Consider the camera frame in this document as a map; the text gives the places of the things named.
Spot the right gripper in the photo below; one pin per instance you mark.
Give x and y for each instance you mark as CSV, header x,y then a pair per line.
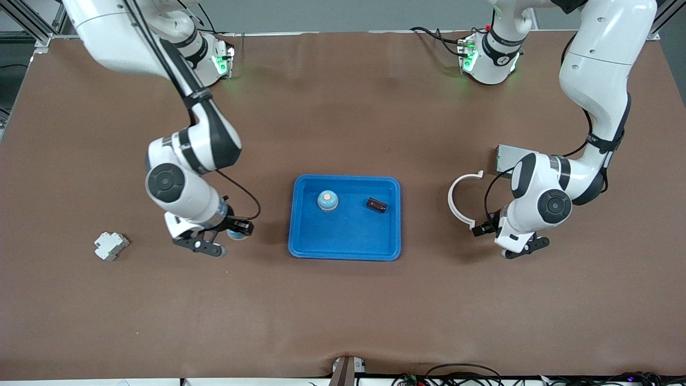
x,y
234,223

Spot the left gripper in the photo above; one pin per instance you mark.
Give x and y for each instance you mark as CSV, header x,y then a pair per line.
x,y
492,223

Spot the blue bell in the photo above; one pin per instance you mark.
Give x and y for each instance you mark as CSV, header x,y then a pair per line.
x,y
327,200
236,236

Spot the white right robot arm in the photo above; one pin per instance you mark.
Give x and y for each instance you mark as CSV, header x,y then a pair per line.
x,y
118,37

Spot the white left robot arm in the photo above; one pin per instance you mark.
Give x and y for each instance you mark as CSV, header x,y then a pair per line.
x,y
595,69

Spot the blue plastic tray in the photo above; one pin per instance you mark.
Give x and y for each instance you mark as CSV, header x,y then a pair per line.
x,y
348,236

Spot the grey metal power supply box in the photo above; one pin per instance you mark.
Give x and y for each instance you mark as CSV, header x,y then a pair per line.
x,y
506,155

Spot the white circuit breaker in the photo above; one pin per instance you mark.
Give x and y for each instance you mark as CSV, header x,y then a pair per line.
x,y
110,246

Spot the brown table cover mat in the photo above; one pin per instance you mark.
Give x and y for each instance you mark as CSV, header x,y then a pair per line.
x,y
343,311

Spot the grey metal table clamp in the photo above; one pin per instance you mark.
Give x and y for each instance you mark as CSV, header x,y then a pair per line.
x,y
345,372

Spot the white curved plastic bracket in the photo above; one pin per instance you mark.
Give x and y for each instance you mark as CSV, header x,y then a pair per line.
x,y
450,199

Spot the aluminium frame profile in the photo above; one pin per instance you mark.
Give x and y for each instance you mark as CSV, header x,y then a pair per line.
x,y
651,35
42,43

